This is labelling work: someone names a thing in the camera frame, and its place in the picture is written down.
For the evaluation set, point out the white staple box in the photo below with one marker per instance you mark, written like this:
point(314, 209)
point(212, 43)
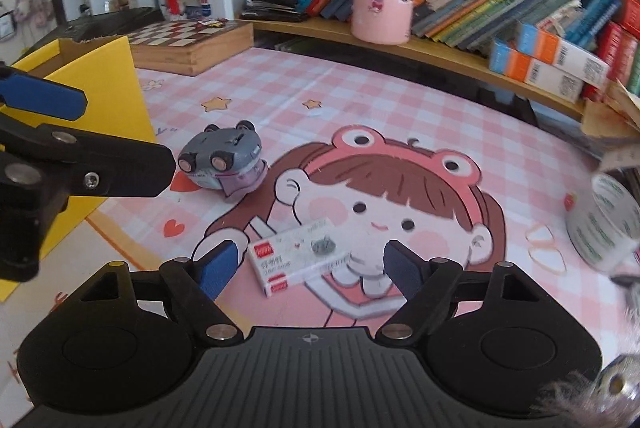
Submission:
point(285, 258)

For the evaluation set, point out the red book box set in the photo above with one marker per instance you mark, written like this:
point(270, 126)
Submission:
point(625, 38)

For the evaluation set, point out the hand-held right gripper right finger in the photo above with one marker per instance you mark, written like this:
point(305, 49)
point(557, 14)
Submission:
point(404, 268)

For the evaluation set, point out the pink checked cloth desktop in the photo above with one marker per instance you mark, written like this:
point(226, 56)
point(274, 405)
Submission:
point(400, 108)

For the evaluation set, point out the grey fuzzy charm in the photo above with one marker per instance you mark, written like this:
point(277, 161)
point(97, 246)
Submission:
point(610, 383)

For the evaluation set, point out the orange and white carton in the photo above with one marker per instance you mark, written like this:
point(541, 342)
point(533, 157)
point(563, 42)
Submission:
point(535, 71)
point(560, 51)

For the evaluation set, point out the pile of papers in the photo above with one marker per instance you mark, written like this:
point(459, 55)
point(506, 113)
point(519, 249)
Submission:
point(615, 118)

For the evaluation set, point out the black electronic keyboard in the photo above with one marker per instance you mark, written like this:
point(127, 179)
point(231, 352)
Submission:
point(115, 21)

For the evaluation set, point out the yellow cardboard box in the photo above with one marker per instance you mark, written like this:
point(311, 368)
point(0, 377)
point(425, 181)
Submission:
point(115, 83)

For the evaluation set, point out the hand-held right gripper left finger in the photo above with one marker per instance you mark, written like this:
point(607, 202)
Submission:
point(217, 268)

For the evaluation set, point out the wooden chessboard box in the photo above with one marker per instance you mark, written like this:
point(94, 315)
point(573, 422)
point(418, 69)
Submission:
point(190, 46)

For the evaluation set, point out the tan rubber band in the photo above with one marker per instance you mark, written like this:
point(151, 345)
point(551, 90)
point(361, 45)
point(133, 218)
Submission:
point(532, 253)
point(527, 235)

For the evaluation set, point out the grey toy car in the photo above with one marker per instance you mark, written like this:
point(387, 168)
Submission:
point(225, 148)

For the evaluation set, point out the white jar blue label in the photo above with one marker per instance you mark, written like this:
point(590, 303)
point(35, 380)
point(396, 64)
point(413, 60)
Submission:
point(196, 2)

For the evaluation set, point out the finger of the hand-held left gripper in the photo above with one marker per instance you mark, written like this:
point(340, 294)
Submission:
point(45, 96)
point(125, 168)

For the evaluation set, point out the grey clear tape roll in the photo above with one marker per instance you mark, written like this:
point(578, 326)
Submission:
point(600, 223)

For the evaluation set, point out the black notebook stack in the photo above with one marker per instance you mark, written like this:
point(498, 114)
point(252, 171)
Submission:
point(272, 6)

